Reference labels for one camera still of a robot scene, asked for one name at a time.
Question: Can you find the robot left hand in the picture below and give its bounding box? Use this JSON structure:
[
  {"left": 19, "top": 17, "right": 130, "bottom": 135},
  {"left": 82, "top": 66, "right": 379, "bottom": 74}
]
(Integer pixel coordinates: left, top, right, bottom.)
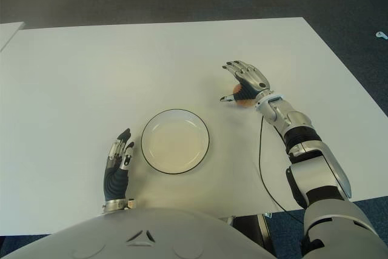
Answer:
[{"left": 102, "top": 128, "right": 136, "bottom": 203}]

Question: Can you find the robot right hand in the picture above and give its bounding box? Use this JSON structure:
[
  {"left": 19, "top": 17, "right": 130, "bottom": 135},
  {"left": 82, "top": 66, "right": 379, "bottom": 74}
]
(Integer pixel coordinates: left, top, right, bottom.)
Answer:
[{"left": 220, "top": 59, "right": 271, "bottom": 107}]

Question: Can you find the red yellow apple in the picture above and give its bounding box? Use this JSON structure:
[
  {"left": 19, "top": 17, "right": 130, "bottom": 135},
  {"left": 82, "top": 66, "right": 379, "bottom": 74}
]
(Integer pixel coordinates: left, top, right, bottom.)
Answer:
[{"left": 232, "top": 84, "right": 254, "bottom": 108}]

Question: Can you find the white plate with black rim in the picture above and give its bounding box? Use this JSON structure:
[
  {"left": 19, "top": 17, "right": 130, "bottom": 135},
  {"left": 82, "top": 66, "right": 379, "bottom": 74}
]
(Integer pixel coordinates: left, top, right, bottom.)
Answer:
[{"left": 141, "top": 108, "right": 211, "bottom": 176}]

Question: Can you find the grey robot torso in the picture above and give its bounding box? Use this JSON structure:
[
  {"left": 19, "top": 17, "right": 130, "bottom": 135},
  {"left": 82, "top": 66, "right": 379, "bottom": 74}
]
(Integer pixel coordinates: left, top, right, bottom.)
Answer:
[{"left": 0, "top": 206, "right": 307, "bottom": 259}]

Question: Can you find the metal table leg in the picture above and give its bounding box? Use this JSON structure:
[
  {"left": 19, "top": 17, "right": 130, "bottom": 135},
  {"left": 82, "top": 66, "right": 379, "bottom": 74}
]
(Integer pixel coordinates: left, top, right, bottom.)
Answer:
[{"left": 226, "top": 212, "right": 275, "bottom": 251}]

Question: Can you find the thin black cable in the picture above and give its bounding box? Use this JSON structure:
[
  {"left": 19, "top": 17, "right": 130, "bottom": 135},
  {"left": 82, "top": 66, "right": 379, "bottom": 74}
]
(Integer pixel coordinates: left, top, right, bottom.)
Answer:
[{"left": 258, "top": 115, "right": 306, "bottom": 221}]

